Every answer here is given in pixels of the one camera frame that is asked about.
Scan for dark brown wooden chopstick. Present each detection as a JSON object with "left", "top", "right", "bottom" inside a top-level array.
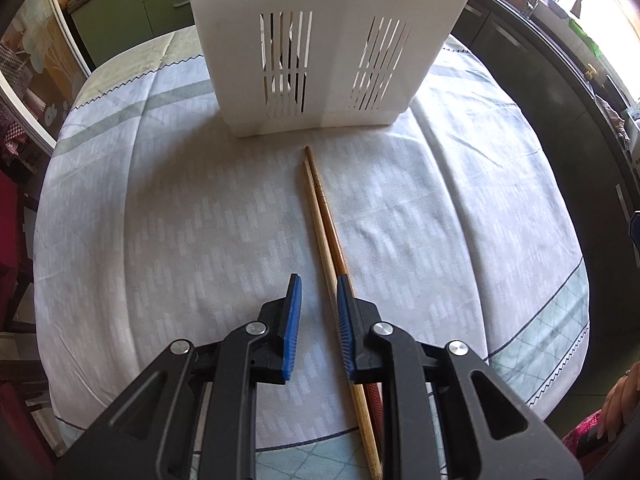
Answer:
[{"left": 305, "top": 146, "right": 383, "bottom": 455}]

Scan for light wooden chopstick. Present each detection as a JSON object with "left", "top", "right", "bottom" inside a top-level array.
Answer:
[{"left": 303, "top": 159, "right": 383, "bottom": 479}]

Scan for green lower kitchen cabinets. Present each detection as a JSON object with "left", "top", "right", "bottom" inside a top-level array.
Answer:
[{"left": 67, "top": 0, "right": 194, "bottom": 68}]

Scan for person's hand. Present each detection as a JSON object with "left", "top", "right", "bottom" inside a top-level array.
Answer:
[{"left": 597, "top": 362, "right": 639, "bottom": 441}]

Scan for patterned grey tablecloth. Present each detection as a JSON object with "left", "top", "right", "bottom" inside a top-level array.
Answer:
[{"left": 35, "top": 28, "right": 589, "bottom": 479}]

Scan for sliding glass door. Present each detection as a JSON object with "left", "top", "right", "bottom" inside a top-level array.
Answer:
[{"left": 1, "top": 0, "right": 91, "bottom": 155}]

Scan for white plastic utensil holder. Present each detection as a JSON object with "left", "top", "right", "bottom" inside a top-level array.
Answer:
[{"left": 190, "top": 0, "right": 468, "bottom": 136}]

